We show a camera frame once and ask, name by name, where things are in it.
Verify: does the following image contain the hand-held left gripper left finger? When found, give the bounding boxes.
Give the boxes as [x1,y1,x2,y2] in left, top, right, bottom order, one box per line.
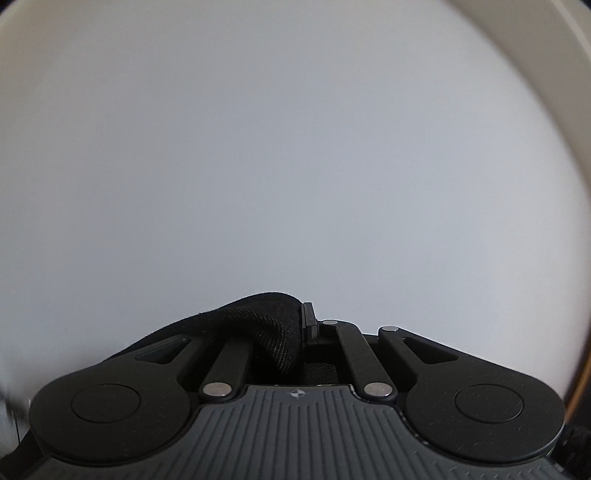
[134,336,254,400]

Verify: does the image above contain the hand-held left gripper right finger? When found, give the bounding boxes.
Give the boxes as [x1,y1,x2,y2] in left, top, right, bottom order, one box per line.
[301,302,467,400]

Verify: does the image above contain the black pants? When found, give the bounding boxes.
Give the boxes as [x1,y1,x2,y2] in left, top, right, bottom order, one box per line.
[111,291,342,386]

